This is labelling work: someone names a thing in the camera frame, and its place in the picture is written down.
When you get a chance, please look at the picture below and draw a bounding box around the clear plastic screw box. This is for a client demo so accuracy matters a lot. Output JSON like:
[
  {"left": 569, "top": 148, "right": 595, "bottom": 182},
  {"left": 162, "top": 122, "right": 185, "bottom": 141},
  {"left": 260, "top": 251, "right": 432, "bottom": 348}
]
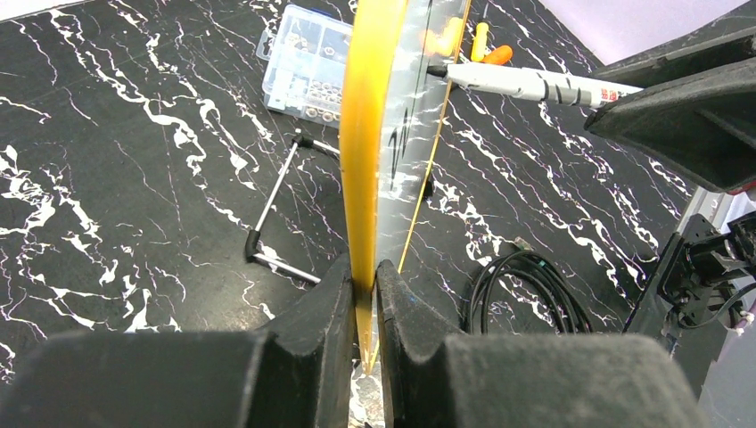
[{"left": 257, "top": 4, "right": 352, "bottom": 128}]

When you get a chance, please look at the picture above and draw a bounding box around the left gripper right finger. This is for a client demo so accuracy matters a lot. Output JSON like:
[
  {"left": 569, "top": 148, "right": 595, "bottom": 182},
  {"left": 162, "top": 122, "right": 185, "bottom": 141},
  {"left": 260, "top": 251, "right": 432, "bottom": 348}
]
[{"left": 375, "top": 260, "right": 709, "bottom": 427}]

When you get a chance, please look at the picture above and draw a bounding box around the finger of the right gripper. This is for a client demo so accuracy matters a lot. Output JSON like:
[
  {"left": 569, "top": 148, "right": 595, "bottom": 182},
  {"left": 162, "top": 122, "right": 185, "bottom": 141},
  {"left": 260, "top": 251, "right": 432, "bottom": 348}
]
[
  {"left": 584, "top": 59, "right": 755, "bottom": 193},
  {"left": 590, "top": 26, "right": 755, "bottom": 93}
]

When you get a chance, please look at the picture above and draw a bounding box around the yellow handled screwdriver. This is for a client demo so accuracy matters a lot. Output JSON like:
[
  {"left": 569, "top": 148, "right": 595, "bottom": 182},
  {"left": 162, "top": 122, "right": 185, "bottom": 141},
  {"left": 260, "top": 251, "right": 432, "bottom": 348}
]
[{"left": 470, "top": 21, "right": 489, "bottom": 62}]

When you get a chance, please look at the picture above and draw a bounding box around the coiled black cable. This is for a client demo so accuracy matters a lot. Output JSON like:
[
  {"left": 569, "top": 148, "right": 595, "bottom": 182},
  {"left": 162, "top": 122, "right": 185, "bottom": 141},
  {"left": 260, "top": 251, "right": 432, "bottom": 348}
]
[{"left": 463, "top": 235, "right": 595, "bottom": 337}]

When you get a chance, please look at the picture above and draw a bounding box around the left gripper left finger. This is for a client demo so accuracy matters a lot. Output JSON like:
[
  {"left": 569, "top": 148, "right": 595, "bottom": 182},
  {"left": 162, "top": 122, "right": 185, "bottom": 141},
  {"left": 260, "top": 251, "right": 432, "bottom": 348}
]
[{"left": 1, "top": 256, "right": 355, "bottom": 427}]

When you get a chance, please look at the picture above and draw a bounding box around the orange handled screwdriver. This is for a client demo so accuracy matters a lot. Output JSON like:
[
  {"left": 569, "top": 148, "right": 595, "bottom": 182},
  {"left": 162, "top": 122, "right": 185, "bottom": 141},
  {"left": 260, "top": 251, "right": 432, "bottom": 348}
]
[{"left": 481, "top": 45, "right": 514, "bottom": 66}]

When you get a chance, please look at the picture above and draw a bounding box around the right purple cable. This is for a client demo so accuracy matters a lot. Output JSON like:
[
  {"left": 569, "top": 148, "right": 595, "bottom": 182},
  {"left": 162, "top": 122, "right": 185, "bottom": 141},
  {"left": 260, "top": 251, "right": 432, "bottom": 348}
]
[{"left": 729, "top": 295, "right": 756, "bottom": 338}]

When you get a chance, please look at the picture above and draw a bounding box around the yellow framed whiteboard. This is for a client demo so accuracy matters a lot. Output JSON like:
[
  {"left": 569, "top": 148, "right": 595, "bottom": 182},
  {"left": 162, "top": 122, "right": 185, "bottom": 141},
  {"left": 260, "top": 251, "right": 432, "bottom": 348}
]
[{"left": 339, "top": 1, "right": 470, "bottom": 373}]

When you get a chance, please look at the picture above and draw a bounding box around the black white marker pen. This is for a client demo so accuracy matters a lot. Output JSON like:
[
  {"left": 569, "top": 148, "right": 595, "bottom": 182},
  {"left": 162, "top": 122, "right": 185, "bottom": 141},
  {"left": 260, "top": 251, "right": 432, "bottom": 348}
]
[{"left": 427, "top": 62, "right": 642, "bottom": 110}]

